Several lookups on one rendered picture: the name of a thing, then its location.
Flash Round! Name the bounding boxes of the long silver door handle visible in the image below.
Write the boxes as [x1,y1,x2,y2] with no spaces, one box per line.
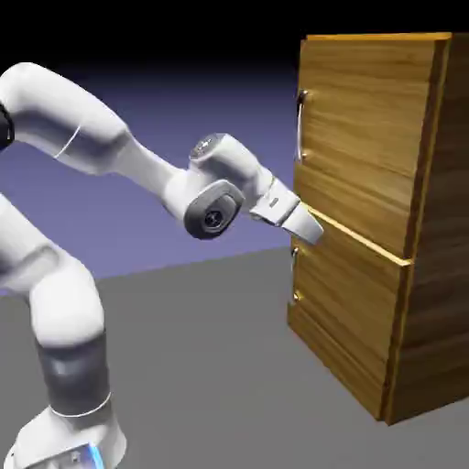
[295,89,310,163]

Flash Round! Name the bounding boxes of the short wooden cabinet door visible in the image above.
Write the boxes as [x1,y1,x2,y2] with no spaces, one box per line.
[286,215,412,421]

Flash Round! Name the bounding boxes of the tall wooden cabinet door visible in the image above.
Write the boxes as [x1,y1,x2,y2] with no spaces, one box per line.
[292,38,449,257]

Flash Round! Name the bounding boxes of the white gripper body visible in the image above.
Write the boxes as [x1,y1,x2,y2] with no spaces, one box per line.
[280,203,325,245]

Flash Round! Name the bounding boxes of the short silver door handle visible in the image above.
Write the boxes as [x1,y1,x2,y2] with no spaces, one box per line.
[289,245,302,306]

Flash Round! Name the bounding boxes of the light wood cabinet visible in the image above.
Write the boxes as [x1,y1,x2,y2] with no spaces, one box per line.
[286,31,469,427]

